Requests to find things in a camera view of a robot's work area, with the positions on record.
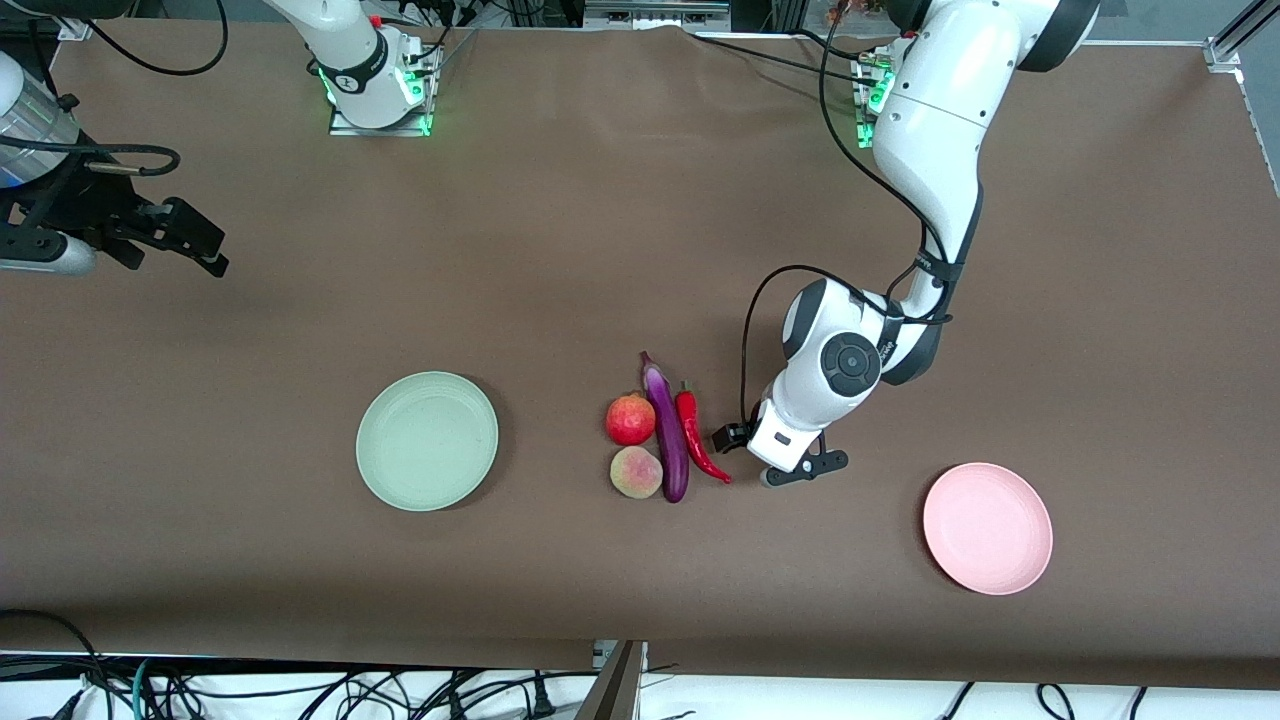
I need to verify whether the black looped floor cable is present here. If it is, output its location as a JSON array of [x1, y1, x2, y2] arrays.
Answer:
[[0, 608, 109, 720]]

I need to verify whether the pale pink peach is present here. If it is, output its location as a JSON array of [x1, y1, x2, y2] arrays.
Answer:
[[609, 445, 665, 500]]

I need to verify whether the pink round plate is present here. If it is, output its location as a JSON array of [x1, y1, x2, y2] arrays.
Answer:
[[922, 461, 1054, 597]]

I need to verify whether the grey metal device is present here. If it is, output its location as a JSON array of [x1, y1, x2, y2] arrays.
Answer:
[[583, 0, 733, 31]]

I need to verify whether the red chili pepper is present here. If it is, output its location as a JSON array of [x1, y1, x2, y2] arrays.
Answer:
[[674, 380, 733, 486]]

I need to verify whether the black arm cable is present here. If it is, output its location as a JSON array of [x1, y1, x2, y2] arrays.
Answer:
[[740, 0, 956, 431], [0, 0, 229, 176]]

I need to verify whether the short black table cable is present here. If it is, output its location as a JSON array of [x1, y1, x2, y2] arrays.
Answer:
[[795, 28, 883, 59]]

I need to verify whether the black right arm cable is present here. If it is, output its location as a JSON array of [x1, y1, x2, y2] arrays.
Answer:
[[0, 0, 229, 176]]

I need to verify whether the green round plate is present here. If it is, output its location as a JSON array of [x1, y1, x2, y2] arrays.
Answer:
[[356, 371, 500, 513]]

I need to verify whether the long black table cable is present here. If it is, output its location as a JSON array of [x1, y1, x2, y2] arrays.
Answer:
[[690, 33, 873, 85]]

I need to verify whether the aluminium frame profile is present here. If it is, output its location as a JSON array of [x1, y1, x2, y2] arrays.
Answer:
[[1205, 0, 1280, 73]]

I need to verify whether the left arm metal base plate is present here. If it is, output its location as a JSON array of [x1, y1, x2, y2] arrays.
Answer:
[[855, 50, 886, 151]]

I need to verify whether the brown table cover cloth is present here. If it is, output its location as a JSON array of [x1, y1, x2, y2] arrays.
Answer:
[[0, 18, 1280, 691]]

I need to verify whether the long purple eggplant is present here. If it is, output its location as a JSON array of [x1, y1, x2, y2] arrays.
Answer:
[[639, 350, 691, 505]]

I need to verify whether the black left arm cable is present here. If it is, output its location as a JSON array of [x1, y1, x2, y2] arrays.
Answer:
[[740, 0, 956, 431]]

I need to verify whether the red pomegranate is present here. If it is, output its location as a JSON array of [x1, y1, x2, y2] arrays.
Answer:
[[604, 393, 658, 447]]

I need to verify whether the grey metal post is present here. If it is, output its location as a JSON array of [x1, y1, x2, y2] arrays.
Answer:
[[575, 640, 649, 720]]

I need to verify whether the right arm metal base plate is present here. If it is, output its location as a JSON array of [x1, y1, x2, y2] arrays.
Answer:
[[328, 40, 441, 138]]

